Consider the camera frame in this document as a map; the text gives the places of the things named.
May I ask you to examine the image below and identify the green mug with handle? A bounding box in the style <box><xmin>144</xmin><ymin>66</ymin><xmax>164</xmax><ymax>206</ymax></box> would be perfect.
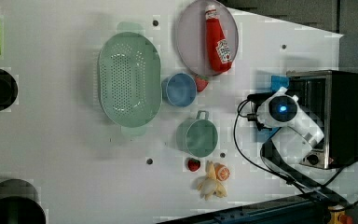
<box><xmin>176</xmin><ymin>110</ymin><xmax>218</xmax><ymax>158</ymax></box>

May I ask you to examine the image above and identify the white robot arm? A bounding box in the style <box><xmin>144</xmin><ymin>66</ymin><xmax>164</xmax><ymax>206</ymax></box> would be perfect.
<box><xmin>247</xmin><ymin>87</ymin><xmax>324</xmax><ymax>164</ymax></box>

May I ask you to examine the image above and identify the yellow red emergency button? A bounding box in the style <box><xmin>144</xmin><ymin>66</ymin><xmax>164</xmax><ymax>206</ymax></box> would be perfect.
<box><xmin>327</xmin><ymin>205</ymin><xmax>353</xmax><ymax>224</ymax></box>

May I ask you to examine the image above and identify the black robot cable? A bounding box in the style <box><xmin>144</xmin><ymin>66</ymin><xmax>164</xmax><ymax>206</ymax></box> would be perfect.
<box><xmin>232</xmin><ymin>99</ymin><xmax>358</xmax><ymax>213</ymax></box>

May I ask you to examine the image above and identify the small red strawberry toy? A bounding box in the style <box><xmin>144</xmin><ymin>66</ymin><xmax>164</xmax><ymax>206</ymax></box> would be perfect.
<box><xmin>187</xmin><ymin>159</ymin><xmax>200</xmax><ymax>172</ymax></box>

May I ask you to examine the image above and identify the large red strawberry toy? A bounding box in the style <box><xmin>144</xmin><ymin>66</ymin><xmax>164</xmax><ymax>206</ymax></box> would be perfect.
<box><xmin>194</xmin><ymin>75</ymin><xmax>209</xmax><ymax>92</ymax></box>

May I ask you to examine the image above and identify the blue cup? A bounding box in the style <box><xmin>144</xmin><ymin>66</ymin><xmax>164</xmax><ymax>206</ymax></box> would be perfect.
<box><xmin>161</xmin><ymin>73</ymin><xmax>197</xmax><ymax>107</ymax></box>

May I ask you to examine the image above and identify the red ketchup bottle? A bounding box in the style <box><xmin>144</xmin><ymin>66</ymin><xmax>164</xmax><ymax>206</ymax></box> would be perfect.
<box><xmin>205</xmin><ymin>4</ymin><xmax>232</xmax><ymax>73</ymax></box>

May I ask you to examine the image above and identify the green oval colander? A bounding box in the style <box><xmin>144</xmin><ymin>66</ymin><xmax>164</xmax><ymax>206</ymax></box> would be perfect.
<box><xmin>97</xmin><ymin>21</ymin><xmax>162</xmax><ymax>136</ymax></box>

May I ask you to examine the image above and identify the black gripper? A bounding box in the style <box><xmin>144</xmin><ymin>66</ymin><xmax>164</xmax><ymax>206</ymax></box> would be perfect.
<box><xmin>247</xmin><ymin>92</ymin><xmax>273</xmax><ymax>131</ymax></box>

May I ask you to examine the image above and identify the grey round plate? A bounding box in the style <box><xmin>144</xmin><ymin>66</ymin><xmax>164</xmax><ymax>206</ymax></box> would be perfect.
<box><xmin>175</xmin><ymin>0</ymin><xmax>239</xmax><ymax>77</ymax></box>

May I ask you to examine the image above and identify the blue metal table frame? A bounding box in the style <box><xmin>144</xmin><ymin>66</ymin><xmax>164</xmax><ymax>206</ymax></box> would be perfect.
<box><xmin>159</xmin><ymin>190</ymin><xmax>333</xmax><ymax>224</ymax></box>

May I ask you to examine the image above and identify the silver black toaster oven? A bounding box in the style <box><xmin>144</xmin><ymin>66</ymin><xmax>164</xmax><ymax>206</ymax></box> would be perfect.
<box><xmin>257</xmin><ymin>69</ymin><xmax>358</xmax><ymax>171</ymax></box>

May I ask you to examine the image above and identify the orange half toy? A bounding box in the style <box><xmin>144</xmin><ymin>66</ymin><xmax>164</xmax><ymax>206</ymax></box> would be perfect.
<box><xmin>215</xmin><ymin>164</ymin><xmax>230</xmax><ymax>181</ymax></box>

